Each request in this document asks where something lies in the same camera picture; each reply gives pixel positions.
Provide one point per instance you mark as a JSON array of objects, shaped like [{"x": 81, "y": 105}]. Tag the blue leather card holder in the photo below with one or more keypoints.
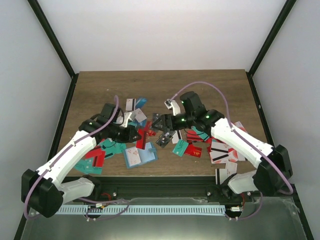
[{"x": 146, "y": 156}]

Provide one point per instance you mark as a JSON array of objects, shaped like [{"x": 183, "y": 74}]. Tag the white striped card edge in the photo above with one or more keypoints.
[{"x": 221, "y": 174}]

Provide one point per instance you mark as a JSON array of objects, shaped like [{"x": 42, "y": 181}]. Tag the teal VIP card left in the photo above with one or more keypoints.
[{"x": 112, "y": 148}]

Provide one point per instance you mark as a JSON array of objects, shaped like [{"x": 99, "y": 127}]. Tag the blue card top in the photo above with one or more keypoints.
[{"x": 140, "y": 102}]

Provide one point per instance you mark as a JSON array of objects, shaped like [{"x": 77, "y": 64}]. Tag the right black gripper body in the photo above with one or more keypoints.
[{"x": 180, "y": 125}]

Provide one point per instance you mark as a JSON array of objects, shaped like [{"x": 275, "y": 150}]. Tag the white card with black stripe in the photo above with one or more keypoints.
[{"x": 130, "y": 104}]

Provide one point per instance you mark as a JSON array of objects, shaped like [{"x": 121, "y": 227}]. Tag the black VIP card centre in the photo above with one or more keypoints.
[{"x": 165, "y": 138}]

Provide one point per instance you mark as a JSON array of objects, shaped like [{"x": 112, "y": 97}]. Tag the teal card front left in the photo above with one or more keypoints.
[{"x": 85, "y": 166}]

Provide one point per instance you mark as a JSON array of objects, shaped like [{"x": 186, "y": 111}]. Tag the red card front left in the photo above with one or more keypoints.
[{"x": 97, "y": 155}]

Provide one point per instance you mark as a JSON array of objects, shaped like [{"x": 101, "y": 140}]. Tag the teal vip card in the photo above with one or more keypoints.
[
  {"x": 180, "y": 148},
  {"x": 112, "y": 148}
]

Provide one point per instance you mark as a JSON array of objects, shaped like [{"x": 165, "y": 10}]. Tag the white striped card right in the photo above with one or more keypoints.
[{"x": 219, "y": 153}]

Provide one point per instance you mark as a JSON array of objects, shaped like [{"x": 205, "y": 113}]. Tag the black vip card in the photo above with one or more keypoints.
[
  {"x": 155, "y": 116},
  {"x": 165, "y": 138}
]

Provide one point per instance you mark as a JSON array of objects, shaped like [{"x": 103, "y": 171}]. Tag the white floral card front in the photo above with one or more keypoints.
[{"x": 132, "y": 157}]

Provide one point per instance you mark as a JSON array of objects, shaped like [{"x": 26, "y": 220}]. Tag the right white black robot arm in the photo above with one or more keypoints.
[{"x": 272, "y": 163}]

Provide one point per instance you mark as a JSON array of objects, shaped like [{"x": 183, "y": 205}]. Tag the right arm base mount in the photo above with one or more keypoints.
[{"x": 224, "y": 195}]

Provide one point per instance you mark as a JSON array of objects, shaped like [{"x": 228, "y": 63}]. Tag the black VIP card upper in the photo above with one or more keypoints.
[{"x": 155, "y": 116}]

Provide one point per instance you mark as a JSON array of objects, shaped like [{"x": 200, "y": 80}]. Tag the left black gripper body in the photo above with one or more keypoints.
[{"x": 118, "y": 136}]

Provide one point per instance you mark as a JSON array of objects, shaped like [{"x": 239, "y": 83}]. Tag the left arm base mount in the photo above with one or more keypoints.
[{"x": 102, "y": 193}]

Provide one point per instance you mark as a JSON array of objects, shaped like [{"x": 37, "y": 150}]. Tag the light blue slotted cable duct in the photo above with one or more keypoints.
[{"x": 144, "y": 210}]

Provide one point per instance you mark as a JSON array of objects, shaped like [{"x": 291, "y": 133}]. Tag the red gold VIP card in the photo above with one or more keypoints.
[{"x": 193, "y": 150}]

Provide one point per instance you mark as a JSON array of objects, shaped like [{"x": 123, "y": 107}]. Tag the white floral card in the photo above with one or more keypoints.
[
  {"x": 139, "y": 115},
  {"x": 132, "y": 157}
]

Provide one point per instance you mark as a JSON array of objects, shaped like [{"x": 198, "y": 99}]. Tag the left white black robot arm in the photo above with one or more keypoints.
[{"x": 44, "y": 189}]

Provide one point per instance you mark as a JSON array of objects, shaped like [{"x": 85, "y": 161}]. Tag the teal VIP card centre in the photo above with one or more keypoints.
[{"x": 180, "y": 148}]

